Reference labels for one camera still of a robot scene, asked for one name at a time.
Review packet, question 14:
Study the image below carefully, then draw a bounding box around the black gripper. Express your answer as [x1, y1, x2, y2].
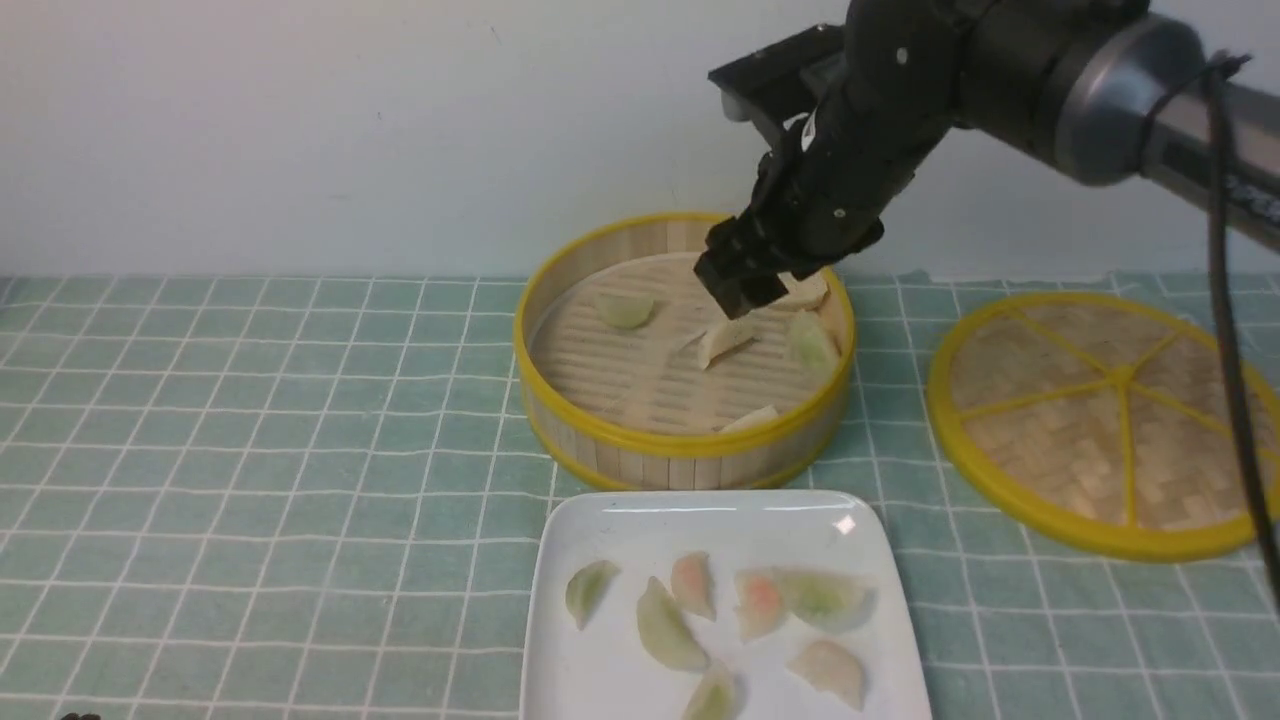
[694, 60, 951, 320]

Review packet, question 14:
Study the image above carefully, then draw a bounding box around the yellow rimmed bamboo steamer basket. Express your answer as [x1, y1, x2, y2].
[513, 213, 858, 489]

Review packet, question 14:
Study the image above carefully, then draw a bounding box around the yellow rimmed woven steamer lid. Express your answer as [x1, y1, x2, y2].
[925, 292, 1254, 562]

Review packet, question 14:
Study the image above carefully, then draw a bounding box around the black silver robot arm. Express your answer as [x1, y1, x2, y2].
[694, 1, 1277, 319]

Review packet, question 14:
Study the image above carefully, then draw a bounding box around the pink dumpling upper on plate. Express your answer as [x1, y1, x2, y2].
[669, 551, 717, 621]

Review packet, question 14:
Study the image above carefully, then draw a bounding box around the green checkered tablecloth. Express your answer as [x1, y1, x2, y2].
[1, 273, 1277, 719]

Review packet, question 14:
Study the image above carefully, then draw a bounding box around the cream steamer liner paper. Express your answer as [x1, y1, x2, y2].
[530, 252, 835, 436]

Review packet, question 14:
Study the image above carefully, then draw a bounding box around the pink dumpling on plate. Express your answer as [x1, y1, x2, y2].
[669, 551, 717, 621]
[733, 568, 788, 643]

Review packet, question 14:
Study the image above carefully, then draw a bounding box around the large green dumpling on plate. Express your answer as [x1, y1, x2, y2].
[635, 577, 710, 673]

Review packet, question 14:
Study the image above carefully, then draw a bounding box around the pale green dumpling right steamer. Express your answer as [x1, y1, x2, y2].
[787, 310, 841, 377]

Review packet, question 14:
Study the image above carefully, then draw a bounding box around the green dumpling left in steamer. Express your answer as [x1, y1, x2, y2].
[594, 293, 657, 331]

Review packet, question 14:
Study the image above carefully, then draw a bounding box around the green dumpling left on plate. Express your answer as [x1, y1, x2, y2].
[564, 560, 620, 630]

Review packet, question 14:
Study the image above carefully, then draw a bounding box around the pink dumpling centre on plate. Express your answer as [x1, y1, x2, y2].
[733, 568, 788, 643]

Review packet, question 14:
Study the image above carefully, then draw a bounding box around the white square plate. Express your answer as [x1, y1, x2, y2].
[518, 489, 934, 719]

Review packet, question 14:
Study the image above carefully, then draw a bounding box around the green dumpling bottom of plate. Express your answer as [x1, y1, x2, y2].
[681, 660, 742, 720]

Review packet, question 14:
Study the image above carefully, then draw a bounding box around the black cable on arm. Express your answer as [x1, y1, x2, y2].
[1140, 50, 1280, 611]

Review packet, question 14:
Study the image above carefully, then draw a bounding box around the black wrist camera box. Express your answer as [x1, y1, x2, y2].
[708, 23, 846, 149]

